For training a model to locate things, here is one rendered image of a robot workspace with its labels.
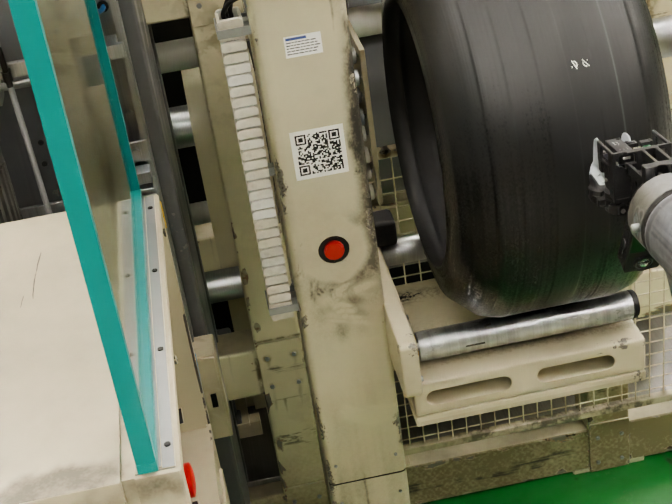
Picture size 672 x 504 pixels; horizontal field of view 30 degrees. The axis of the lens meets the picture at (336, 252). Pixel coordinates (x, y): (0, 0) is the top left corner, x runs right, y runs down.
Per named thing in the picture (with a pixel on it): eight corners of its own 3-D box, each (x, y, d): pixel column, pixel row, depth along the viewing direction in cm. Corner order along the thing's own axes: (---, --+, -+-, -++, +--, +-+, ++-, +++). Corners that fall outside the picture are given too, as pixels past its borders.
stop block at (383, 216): (375, 250, 203) (372, 224, 201) (370, 236, 207) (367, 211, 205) (399, 245, 203) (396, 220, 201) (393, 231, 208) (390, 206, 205)
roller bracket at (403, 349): (405, 401, 184) (398, 347, 179) (357, 265, 218) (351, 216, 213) (427, 396, 184) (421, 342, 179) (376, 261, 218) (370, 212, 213)
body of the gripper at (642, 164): (654, 127, 147) (696, 160, 136) (657, 194, 151) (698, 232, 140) (592, 139, 147) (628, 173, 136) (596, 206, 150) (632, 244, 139)
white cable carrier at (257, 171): (272, 321, 188) (216, 22, 164) (268, 304, 192) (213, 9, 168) (301, 315, 188) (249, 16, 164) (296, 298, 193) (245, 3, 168)
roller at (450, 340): (414, 369, 186) (411, 344, 184) (408, 352, 190) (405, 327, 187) (641, 323, 188) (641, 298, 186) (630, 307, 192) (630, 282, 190)
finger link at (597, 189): (614, 167, 153) (640, 191, 146) (615, 180, 154) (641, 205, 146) (577, 174, 153) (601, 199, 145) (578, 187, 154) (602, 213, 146)
